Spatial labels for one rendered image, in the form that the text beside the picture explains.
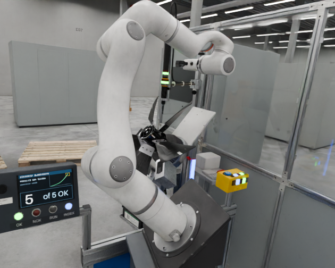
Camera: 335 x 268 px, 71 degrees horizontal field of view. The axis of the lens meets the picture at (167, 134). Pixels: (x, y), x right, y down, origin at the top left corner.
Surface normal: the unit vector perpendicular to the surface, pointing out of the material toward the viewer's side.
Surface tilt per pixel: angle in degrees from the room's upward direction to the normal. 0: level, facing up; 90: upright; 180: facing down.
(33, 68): 90
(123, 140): 49
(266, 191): 90
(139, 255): 0
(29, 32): 90
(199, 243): 44
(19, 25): 90
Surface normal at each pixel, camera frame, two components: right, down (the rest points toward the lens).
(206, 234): -0.59, -0.69
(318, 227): -0.86, 0.06
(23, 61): 0.58, 0.25
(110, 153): 0.28, -0.39
